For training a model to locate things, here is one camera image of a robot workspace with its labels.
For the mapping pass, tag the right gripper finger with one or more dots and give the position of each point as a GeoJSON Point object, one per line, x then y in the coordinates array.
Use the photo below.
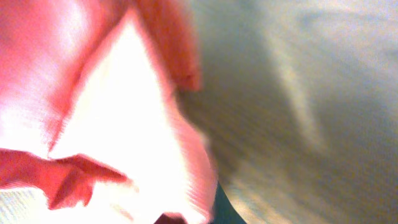
{"type": "Point", "coordinates": [224, 213]}

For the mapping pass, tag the red printed t-shirt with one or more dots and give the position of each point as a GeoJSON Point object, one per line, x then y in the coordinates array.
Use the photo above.
{"type": "Point", "coordinates": [89, 114]}

